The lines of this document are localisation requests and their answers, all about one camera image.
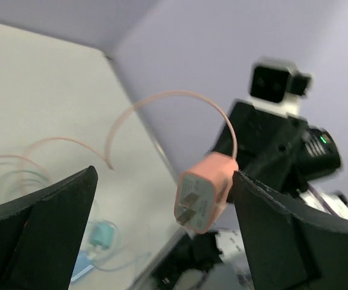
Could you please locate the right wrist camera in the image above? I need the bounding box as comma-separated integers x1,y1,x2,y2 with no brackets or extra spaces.
248,57,314,116

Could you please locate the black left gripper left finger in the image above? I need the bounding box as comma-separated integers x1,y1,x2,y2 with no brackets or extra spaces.
0,166,98,290

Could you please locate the orange pink charger plug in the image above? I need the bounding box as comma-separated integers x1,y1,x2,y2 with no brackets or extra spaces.
174,152,239,234

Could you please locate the light blue charger cable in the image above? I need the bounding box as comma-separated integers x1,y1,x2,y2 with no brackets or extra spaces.
83,250,152,272

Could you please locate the teal charger plug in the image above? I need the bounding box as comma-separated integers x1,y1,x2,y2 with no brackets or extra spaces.
89,221,115,250

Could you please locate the blue charger plug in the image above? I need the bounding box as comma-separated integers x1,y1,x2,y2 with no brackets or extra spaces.
71,263,94,284

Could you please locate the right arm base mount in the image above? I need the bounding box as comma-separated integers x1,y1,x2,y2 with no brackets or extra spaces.
151,229,253,290

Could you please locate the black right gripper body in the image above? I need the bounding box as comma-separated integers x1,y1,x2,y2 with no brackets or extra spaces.
228,101,341,199

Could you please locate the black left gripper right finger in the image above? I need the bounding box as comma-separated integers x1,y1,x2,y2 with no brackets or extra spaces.
232,172,348,290

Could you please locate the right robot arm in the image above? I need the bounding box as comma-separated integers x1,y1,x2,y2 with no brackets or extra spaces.
228,100,348,219

